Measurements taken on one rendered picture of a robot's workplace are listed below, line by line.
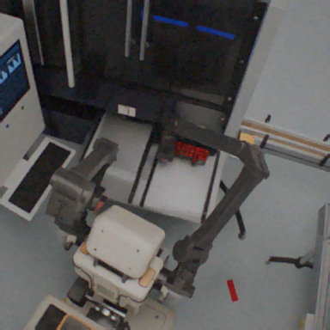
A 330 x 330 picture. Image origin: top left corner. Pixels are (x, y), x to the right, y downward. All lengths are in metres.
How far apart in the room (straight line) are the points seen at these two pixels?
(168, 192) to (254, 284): 1.14
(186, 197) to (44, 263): 1.21
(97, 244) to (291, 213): 2.01
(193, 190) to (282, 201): 1.29
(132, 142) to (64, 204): 0.98
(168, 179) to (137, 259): 0.74
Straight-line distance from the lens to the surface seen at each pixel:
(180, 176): 1.85
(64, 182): 0.98
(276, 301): 2.71
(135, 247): 1.16
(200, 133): 1.40
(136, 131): 1.97
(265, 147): 2.04
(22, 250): 2.69
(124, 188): 1.80
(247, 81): 1.56
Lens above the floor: 2.47
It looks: 58 degrees down
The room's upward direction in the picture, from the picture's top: 10 degrees clockwise
